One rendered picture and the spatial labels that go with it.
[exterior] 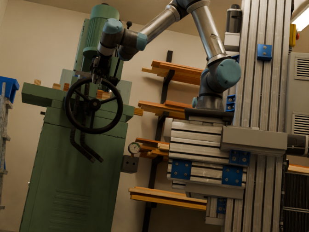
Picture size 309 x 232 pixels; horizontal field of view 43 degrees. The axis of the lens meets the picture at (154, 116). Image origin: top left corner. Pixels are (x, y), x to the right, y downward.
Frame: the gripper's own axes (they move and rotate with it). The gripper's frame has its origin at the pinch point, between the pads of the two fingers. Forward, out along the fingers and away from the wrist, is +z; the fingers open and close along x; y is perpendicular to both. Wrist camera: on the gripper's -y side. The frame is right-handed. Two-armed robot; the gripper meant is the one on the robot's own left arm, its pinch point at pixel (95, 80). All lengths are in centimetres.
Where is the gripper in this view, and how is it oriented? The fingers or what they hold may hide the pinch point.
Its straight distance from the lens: 191.5
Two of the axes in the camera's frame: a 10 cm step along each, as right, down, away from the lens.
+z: -3.3, 6.7, 6.7
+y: 0.0, 7.1, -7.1
